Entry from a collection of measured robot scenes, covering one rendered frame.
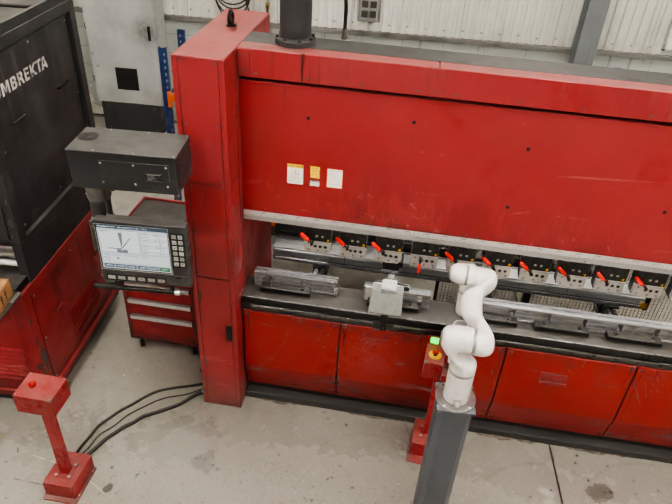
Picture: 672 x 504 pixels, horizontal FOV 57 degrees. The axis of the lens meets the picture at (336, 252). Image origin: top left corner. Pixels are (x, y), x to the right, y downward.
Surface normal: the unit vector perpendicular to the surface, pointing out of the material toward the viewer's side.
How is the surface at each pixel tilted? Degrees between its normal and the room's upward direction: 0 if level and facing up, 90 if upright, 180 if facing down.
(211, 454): 0
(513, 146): 90
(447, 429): 90
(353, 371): 90
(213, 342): 90
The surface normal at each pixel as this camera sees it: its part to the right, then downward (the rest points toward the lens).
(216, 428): 0.05, -0.82
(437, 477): -0.09, 0.57
